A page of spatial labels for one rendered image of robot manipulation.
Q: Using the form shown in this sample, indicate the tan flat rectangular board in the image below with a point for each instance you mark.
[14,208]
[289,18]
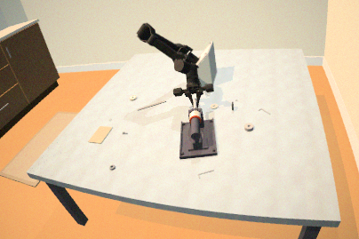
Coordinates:
[100,134]

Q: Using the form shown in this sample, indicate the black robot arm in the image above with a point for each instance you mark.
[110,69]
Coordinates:
[183,62]

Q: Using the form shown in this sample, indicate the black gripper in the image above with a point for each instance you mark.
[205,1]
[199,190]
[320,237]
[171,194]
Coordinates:
[193,84]

